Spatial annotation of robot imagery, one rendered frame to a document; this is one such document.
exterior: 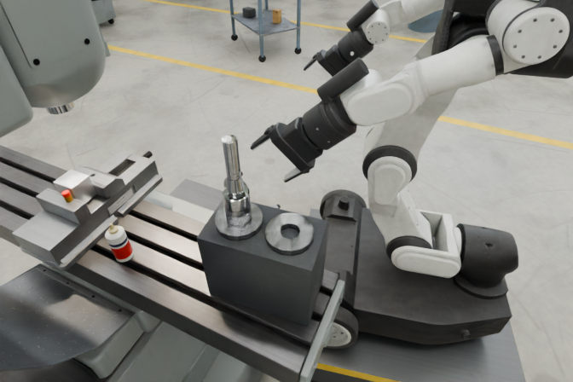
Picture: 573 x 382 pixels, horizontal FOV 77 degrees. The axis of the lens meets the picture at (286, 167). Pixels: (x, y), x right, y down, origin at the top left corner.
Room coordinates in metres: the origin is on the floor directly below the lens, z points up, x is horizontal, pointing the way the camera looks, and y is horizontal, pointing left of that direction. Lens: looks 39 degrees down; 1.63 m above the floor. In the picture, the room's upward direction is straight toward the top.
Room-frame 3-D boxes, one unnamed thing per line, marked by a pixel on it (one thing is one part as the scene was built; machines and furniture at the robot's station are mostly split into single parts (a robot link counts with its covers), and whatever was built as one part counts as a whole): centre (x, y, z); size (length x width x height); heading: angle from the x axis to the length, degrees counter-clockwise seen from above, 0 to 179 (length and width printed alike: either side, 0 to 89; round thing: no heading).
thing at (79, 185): (0.65, 0.51, 1.04); 0.06 x 0.05 x 0.06; 66
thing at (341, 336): (0.58, -0.13, 0.50); 0.20 x 0.05 x 0.20; 77
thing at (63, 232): (0.67, 0.50, 0.99); 0.35 x 0.15 x 0.11; 156
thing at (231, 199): (0.47, 0.09, 1.19); 0.05 x 0.05 x 0.01
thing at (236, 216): (0.47, 0.09, 1.16); 0.05 x 0.05 x 0.06
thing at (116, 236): (0.53, 0.38, 0.99); 0.04 x 0.04 x 0.11
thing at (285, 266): (0.45, 0.04, 1.03); 0.22 x 0.12 x 0.20; 71
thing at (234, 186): (0.47, 0.09, 1.25); 0.03 x 0.03 x 0.11
